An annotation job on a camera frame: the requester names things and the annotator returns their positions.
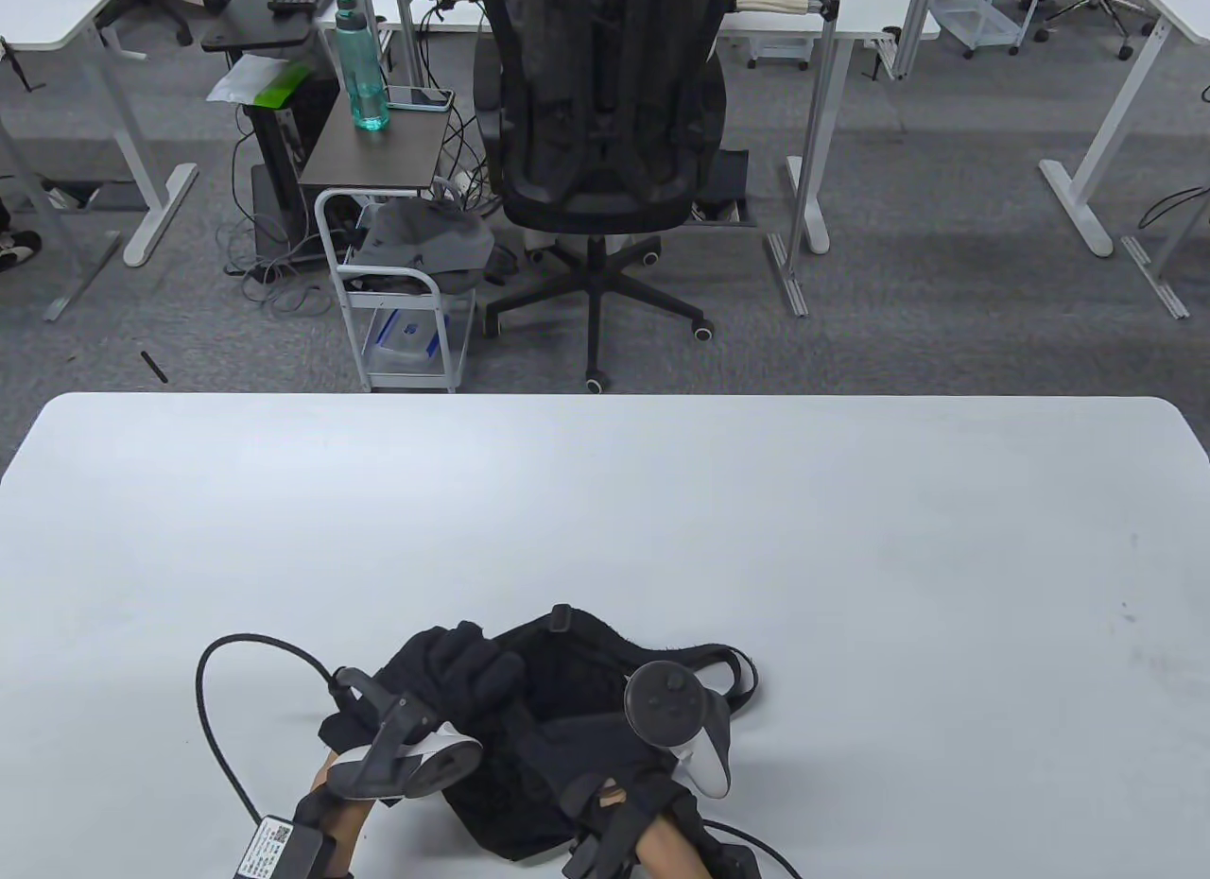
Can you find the person's left forearm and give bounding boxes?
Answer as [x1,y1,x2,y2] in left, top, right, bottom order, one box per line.
[308,754,381,879]

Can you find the grey white right hand controller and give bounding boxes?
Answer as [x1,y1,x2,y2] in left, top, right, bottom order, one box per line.
[623,663,735,799]

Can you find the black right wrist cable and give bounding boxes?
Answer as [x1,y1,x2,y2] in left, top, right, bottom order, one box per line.
[704,820,806,879]

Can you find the white desk with white leg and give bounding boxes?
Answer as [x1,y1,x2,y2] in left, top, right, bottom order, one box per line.
[1038,0,1210,259]

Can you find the black mesh office chair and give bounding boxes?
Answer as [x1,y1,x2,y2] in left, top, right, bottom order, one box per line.
[473,0,729,395]

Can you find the grey white left hand controller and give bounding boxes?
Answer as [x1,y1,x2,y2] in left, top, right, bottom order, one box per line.
[326,668,484,802]

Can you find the tangle of floor cables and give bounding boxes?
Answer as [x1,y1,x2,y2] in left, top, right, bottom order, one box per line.
[217,104,332,318]

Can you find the white desk with rounded corner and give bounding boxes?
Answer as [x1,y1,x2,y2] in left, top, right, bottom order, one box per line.
[0,0,199,267]

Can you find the teal water bottle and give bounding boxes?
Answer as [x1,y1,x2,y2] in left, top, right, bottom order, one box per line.
[336,0,390,131]

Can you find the long white desk aluminium legs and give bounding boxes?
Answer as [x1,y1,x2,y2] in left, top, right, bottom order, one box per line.
[317,0,942,318]

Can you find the grey fabric bag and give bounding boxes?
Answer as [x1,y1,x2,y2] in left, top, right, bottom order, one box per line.
[348,201,495,294]

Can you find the white paper sheet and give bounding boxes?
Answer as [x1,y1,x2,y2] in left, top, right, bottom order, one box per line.
[206,54,285,105]

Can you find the grey white hand controller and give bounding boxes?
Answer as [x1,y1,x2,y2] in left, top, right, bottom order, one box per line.
[326,668,484,802]
[623,663,735,799]

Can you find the green packet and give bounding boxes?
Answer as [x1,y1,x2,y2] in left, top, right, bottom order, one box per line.
[255,63,315,110]

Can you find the person's right hand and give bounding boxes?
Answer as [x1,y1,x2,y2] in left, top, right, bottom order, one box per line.
[515,714,702,835]

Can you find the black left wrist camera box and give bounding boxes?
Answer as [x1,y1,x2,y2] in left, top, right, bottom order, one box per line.
[233,815,334,879]

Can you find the black swivel chair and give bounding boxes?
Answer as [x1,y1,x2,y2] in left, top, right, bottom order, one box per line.
[95,0,195,46]

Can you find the person's left hand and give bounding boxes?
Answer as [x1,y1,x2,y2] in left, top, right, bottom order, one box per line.
[319,622,527,759]

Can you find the black star-base chair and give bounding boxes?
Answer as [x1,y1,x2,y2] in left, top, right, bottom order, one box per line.
[1021,0,1159,62]

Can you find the aluminium frame foot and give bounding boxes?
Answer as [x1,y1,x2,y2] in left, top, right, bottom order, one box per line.
[0,132,122,322]
[1120,184,1210,320]

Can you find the person's right forearm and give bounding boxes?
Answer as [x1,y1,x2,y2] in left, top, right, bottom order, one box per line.
[631,813,708,879]

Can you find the white wire cart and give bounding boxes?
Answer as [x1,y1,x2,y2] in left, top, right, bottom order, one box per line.
[931,0,1050,58]

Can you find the blue and white box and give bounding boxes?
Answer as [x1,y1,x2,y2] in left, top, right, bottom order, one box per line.
[367,307,450,365]

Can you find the small dark side table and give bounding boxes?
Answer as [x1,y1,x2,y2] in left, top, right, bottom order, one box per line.
[299,90,450,192]

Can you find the white rolling cart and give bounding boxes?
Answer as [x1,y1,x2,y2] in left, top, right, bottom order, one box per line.
[315,187,476,394]

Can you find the black backpack with shoulder straps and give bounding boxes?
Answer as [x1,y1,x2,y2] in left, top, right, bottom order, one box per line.
[378,605,761,863]

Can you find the black standing desk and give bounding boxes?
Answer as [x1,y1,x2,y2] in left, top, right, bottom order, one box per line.
[201,0,355,261]

